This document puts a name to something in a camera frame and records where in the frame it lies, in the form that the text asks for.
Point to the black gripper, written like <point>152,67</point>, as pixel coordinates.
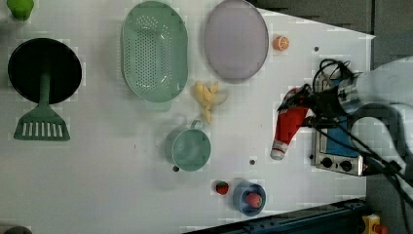
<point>325,105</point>

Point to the red ketchup bottle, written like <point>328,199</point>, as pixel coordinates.
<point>289,122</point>

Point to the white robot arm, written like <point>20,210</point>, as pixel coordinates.
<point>331,69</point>

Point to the black toaster oven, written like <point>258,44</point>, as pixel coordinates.
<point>337,152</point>

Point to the orange toy half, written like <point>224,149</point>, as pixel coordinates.
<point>281,43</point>

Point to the grey round plate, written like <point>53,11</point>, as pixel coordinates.
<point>236,39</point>

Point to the red toy fruit in bowl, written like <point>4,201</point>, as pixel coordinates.
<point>254,200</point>

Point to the blue small bowl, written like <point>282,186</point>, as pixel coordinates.
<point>241,190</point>

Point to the peeled toy banana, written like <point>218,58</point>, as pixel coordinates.
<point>208,97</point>

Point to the red toy strawberry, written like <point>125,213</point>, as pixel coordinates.
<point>222,187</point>

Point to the green oval colander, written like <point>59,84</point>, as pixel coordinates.
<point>154,51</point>

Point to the green slotted spatula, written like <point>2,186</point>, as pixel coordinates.
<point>42,123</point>

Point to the green toy pepper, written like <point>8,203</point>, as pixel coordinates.
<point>20,9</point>

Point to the dark object at corner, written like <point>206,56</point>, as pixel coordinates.
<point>18,230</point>

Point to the blue metal frame rail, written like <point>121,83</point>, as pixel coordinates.
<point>336,218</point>

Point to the green cup with handle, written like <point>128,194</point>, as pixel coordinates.
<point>188,148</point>

